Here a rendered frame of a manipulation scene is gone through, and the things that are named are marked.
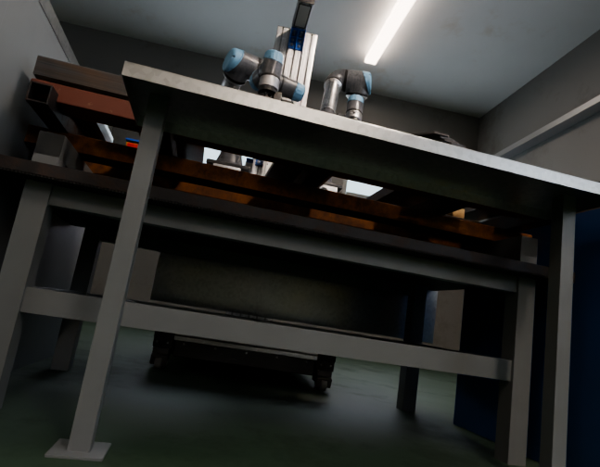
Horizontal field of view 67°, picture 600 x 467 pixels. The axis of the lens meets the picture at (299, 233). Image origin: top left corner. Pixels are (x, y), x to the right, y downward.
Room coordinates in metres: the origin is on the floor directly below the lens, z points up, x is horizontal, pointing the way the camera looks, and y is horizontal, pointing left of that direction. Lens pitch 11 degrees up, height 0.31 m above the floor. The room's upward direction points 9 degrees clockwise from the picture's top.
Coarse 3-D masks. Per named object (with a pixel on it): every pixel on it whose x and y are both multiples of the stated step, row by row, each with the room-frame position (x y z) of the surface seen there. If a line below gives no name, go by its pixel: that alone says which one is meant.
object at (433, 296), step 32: (160, 256) 1.90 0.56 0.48; (160, 288) 1.91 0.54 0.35; (192, 288) 1.93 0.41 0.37; (224, 288) 1.96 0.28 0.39; (256, 288) 1.99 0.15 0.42; (288, 288) 2.02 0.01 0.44; (320, 288) 2.05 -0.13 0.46; (352, 288) 2.08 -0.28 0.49; (288, 320) 2.03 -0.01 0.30; (320, 320) 2.05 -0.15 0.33; (352, 320) 2.09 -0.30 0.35; (384, 320) 2.12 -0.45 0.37
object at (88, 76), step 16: (48, 64) 1.07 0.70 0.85; (64, 64) 1.08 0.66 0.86; (48, 80) 1.09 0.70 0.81; (64, 80) 1.08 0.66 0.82; (80, 80) 1.09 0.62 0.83; (96, 80) 1.10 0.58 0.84; (112, 80) 1.10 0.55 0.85; (112, 96) 1.13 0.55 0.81; (80, 128) 1.42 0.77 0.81; (96, 128) 1.39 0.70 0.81; (176, 144) 1.42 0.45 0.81; (272, 176) 1.62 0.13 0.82; (288, 176) 1.58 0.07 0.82; (384, 192) 1.67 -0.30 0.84; (400, 192) 1.57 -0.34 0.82; (464, 208) 1.72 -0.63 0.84
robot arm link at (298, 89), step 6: (288, 78) 1.71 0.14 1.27; (282, 84) 1.65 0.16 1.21; (288, 84) 1.66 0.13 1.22; (294, 84) 1.67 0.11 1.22; (300, 84) 1.69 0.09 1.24; (282, 90) 1.67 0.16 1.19; (288, 90) 1.67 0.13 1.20; (294, 90) 1.68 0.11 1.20; (300, 90) 1.69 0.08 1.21; (288, 96) 1.70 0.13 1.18; (294, 96) 1.70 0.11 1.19; (300, 96) 1.70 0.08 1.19
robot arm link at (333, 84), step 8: (336, 72) 2.16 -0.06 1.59; (344, 72) 2.15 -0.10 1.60; (328, 80) 2.14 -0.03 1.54; (336, 80) 2.13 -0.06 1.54; (328, 88) 2.10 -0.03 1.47; (336, 88) 2.11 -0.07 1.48; (328, 96) 2.06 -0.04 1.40; (336, 96) 2.08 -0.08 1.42; (328, 104) 2.02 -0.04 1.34; (336, 104) 2.06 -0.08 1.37; (328, 112) 1.98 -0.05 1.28
